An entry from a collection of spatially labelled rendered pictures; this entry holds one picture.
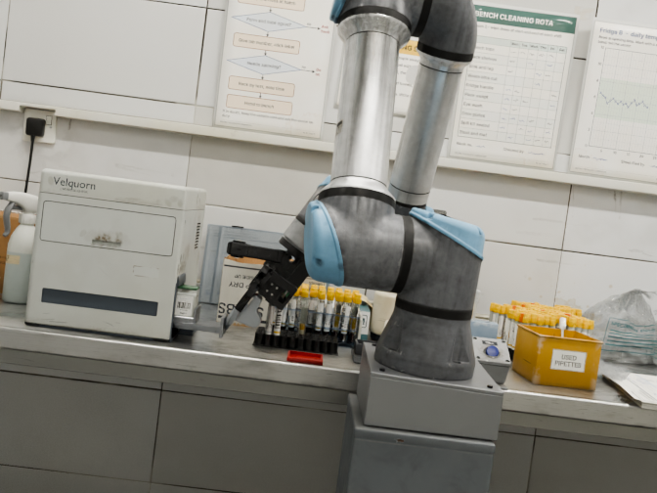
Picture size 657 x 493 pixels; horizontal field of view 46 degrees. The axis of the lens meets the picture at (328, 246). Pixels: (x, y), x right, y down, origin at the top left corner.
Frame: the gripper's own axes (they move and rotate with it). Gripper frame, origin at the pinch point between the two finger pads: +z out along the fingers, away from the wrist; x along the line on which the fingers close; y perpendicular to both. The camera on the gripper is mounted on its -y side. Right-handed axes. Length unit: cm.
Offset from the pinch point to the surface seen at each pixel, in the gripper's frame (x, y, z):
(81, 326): -4.5, -21.4, 16.5
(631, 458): 59, 113, -26
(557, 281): 60, 66, -52
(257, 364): -8.5, 9.4, 1.3
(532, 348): 3, 52, -32
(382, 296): 26.1, 25.2, -21.3
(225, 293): 25.1, -4.0, -0.1
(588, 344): 0, 60, -40
